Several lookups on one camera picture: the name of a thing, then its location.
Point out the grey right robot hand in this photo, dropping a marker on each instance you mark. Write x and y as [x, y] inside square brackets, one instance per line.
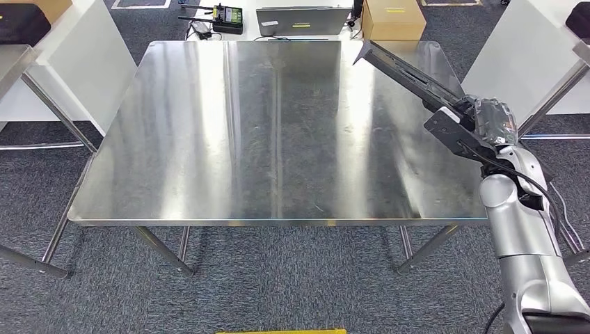
[495, 120]

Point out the black radio device green labels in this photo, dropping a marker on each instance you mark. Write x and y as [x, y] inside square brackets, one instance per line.
[228, 18]

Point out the black plastic license plate bracket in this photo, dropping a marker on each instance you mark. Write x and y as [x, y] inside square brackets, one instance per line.
[405, 73]

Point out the stainless steel workbench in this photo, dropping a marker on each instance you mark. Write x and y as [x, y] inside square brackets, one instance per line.
[276, 138]

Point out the white desk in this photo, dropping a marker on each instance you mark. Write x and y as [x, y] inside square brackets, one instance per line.
[249, 20]

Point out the white partition panel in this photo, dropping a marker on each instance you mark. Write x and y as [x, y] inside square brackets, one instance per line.
[87, 60]
[521, 55]

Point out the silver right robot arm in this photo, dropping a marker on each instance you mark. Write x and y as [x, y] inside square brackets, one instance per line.
[521, 230]

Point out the cardboard box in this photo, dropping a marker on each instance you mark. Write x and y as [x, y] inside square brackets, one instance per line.
[392, 20]

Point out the black bag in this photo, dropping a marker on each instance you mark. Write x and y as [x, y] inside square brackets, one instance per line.
[23, 25]

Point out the grey power adapter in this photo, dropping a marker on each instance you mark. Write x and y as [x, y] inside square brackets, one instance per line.
[201, 30]

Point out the grey laptop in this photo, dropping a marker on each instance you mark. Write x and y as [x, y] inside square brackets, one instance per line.
[304, 20]

